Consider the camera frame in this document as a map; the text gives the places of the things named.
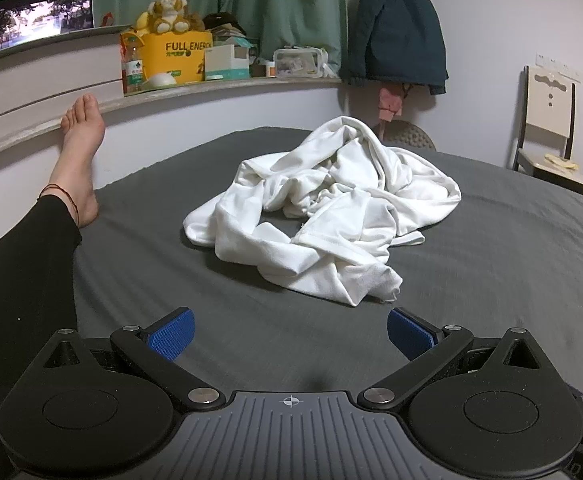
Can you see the green curtain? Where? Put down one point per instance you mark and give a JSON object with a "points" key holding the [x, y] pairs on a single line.
{"points": [[291, 5]]}

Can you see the white bowl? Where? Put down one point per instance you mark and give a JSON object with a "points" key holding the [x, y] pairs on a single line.
{"points": [[160, 82]]}

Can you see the white wall socket strip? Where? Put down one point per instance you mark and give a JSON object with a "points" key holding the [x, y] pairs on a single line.
{"points": [[559, 62]]}

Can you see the white and teal box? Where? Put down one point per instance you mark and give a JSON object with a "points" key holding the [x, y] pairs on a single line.
{"points": [[226, 62]]}

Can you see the yellow cardboard box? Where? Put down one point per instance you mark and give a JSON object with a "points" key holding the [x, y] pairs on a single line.
{"points": [[176, 60]]}

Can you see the open laptop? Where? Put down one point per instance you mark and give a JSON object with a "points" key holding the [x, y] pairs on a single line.
{"points": [[36, 17]]}

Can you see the clear plastic bottle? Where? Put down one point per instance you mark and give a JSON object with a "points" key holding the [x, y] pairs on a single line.
{"points": [[133, 72]]}

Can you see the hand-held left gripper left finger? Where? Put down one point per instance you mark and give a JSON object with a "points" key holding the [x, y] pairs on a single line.
{"points": [[174, 334]]}

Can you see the window sill ledge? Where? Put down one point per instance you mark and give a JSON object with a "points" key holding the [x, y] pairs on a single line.
{"points": [[251, 84]]}

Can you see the black hat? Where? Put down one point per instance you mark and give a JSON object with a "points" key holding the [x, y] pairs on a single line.
{"points": [[224, 22]]}

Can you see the yellow item on chair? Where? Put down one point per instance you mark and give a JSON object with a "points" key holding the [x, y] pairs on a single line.
{"points": [[561, 161]]}

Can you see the person's bare foot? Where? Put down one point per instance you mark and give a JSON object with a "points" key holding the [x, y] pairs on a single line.
{"points": [[78, 160]]}

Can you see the person's black trouser leg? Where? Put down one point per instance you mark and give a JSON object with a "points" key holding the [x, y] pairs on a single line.
{"points": [[16, 285]]}

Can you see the cream and black chair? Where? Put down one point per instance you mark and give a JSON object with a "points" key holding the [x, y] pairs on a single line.
{"points": [[549, 110]]}

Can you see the round beige stool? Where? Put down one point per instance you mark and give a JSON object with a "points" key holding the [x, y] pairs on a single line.
{"points": [[411, 136]]}

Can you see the pink cloth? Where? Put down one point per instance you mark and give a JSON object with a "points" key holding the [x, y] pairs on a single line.
{"points": [[389, 102]]}

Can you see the brown plush monkey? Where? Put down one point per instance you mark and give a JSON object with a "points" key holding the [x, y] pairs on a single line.
{"points": [[169, 12]]}

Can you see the dark teal jacket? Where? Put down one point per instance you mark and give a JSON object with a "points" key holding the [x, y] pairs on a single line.
{"points": [[396, 30]]}

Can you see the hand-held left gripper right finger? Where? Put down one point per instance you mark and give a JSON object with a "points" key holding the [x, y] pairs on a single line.
{"points": [[411, 334]]}

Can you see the white garment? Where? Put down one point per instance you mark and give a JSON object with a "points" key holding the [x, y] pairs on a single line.
{"points": [[346, 200]]}

